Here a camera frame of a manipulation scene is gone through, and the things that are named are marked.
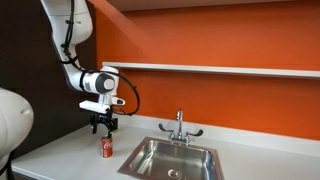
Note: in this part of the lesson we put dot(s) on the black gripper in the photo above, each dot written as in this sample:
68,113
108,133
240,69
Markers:
110,123

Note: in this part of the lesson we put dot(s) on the red soda can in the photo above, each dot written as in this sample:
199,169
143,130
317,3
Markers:
106,147

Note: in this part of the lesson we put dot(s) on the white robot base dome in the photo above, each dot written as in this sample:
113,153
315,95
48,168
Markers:
16,120

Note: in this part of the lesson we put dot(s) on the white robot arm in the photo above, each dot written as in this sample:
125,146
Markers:
72,25

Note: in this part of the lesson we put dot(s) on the stainless steel sink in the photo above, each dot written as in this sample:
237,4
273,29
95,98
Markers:
156,159

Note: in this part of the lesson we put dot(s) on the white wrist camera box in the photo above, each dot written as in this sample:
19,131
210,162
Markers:
93,106

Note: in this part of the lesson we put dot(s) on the chrome faucet with black handles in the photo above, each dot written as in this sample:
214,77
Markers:
180,136

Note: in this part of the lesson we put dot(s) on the white wall shelf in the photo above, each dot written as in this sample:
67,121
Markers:
217,69

